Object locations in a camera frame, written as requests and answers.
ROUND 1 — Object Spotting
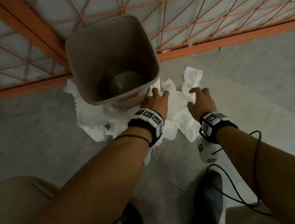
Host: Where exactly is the person's right hand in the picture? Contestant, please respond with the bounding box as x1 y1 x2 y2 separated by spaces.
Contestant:
185 85 218 122

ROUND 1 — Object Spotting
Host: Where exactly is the person's left hand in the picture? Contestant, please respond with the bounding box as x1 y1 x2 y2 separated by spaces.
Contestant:
138 85 173 123

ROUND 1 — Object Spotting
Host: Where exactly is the pile of white tissues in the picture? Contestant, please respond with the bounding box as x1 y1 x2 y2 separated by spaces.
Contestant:
62 63 211 156

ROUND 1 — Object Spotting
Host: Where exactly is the beige plastic dust bin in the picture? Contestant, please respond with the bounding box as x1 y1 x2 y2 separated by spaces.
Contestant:
62 11 165 116

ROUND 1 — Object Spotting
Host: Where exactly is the person's left forearm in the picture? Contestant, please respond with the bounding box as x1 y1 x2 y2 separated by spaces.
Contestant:
0 125 163 224

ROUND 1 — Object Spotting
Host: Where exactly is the person's right forearm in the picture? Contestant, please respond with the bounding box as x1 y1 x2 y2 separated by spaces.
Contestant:
214 119 295 224

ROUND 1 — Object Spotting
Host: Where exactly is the person's black right shoe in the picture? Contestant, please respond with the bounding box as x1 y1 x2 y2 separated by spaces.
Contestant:
181 170 227 224

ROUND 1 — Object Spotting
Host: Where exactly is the person's right leg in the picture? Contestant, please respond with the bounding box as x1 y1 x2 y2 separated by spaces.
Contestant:
223 200 283 224

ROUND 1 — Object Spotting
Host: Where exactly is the person's leg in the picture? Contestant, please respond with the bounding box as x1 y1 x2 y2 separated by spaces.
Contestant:
223 200 283 224
0 165 123 224

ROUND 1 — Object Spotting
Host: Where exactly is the person's left leg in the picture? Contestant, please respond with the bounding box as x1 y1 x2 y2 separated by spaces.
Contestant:
0 165 123 224

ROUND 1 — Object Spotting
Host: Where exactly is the black left wristband with markers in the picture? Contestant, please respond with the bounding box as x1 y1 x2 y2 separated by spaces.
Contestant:
126 106 168 150

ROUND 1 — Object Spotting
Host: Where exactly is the black wristband with markers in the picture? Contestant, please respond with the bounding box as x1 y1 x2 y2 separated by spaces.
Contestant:
197 109 240 146
126 106 168 150

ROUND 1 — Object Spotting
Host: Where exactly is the black right wristband with markers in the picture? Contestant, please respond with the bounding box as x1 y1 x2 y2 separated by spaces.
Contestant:
197 109 240 146

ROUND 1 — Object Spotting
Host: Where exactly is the thin black wrist cord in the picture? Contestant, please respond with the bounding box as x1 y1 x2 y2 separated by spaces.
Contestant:
114 131 152 151

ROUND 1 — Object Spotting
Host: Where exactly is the white right wrist camera module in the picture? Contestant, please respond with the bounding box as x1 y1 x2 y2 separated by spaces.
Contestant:
198 141 218 165

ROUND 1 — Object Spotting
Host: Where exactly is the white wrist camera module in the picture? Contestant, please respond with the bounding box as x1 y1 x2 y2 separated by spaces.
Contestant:
198 141 218 165
140 136 167 166

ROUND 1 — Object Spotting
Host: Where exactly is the white left wrist camera module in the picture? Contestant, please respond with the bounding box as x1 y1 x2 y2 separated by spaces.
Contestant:
140 136 167 166

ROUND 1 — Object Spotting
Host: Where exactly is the black cable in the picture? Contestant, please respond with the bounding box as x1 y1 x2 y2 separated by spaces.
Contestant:
202 129 275 224

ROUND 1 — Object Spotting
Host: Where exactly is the orange wire fence panel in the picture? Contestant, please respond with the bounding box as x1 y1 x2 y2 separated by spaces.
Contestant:
0 0 76 102
5 0 295 79

